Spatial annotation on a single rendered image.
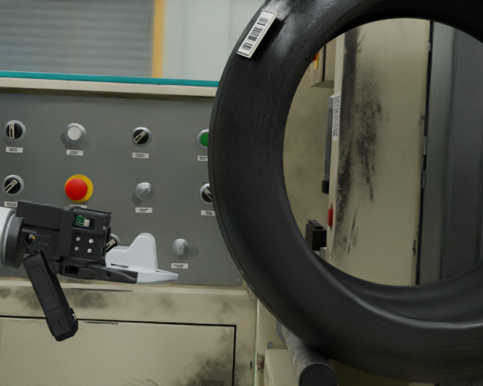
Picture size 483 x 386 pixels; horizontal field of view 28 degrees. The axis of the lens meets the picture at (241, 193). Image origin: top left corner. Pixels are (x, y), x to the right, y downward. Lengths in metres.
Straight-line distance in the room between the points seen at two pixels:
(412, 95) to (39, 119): 0.69
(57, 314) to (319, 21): 0.48
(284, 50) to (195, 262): 0.75
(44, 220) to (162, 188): 0.58
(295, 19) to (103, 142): 0.74
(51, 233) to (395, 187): 0.55
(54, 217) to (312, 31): 0.39
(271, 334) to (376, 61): 0.44
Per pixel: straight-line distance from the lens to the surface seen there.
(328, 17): 1.11
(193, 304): 1.74
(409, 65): 1.49
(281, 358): 1.41
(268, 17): 1.11
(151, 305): 1.75
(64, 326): 1.22
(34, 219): 1.22
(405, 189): 1.49
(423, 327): 1.13
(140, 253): 1.20
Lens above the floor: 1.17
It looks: 3 degrees down
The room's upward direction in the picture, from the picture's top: 3 degrees clockwise
